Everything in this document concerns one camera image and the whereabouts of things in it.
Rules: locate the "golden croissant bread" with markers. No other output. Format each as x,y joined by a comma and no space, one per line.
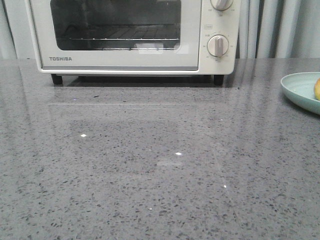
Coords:
317,89

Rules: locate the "oven control knob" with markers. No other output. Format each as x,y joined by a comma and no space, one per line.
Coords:
218,45
221,5

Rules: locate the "grey curtain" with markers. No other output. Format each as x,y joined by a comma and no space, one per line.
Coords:
267,29

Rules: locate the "oven glass door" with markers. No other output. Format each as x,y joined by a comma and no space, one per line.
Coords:
51,17

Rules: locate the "lower oven control knob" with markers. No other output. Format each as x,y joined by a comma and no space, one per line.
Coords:
218,45

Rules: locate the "light green plate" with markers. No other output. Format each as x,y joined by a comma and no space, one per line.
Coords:
299,88

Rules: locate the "white Toshiba toaster oven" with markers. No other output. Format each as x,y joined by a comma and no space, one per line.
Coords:
212,22

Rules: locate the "metal oven wire rack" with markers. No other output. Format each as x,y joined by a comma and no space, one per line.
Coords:
120,37

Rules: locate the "upper oven control knob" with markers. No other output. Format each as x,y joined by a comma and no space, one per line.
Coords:
221,5

